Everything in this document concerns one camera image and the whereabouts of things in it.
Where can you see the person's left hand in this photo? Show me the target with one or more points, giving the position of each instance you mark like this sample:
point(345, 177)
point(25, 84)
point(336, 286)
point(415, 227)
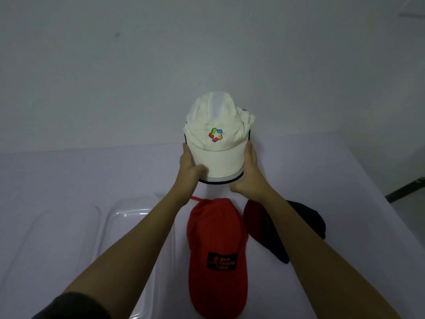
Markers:
point(187, 182)

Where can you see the person's left forearm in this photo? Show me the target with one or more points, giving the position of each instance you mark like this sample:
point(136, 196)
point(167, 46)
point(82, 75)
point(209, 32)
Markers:
point(126, 262)

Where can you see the clear plastic lid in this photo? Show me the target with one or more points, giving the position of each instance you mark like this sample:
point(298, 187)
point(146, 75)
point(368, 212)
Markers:
point(49, 255)

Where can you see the person's right hand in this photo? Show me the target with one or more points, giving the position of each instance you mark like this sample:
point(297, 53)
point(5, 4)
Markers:
point(254, 182)

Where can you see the person's right forearm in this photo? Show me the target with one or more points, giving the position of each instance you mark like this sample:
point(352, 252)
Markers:
point(325, 262)

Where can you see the clear plastic container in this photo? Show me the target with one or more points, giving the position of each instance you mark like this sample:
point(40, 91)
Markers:
point(123, 222)

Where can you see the red cap with black patch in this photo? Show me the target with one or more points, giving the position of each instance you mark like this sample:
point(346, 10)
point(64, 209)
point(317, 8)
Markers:
point(215, 229)

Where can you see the person's black shirt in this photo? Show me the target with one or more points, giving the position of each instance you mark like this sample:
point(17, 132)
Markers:
point(73, 308)

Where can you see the navy cap with red brim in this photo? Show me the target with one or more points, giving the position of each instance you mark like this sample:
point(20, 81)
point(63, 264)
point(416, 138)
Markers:
point(255, 222)

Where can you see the white cap with colourful logo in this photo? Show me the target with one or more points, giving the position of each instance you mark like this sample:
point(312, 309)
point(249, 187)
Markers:
point(219, 159)

